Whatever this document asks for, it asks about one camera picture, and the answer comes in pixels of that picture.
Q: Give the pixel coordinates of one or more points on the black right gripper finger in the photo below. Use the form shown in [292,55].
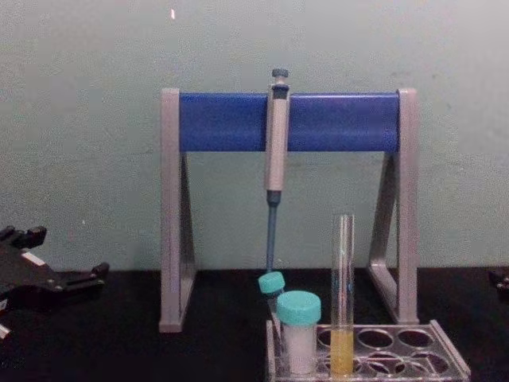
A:
[500,280]

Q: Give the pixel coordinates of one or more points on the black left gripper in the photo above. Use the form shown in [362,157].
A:
[28,282]

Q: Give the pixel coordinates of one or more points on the clear plastic tube rack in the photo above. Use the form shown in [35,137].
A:
[449,358]

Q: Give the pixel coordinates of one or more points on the black table cloth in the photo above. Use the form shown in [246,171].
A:
[119,350]

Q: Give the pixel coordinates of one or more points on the glass test tube yellow liquid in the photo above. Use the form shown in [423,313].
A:
[343,350]

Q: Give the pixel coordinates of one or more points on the white jar with teal cap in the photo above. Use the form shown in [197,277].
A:
[298,308]

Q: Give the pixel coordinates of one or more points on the small tube with teal cap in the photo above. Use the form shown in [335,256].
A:
[271,283]

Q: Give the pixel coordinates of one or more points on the grey stand with blue bar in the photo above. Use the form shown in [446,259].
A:
[338,119]

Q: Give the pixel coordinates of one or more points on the grey pipette with blue tip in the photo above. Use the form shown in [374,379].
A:
[277,151]

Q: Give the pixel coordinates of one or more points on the pale wall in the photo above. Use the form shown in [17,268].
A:
[79,119]

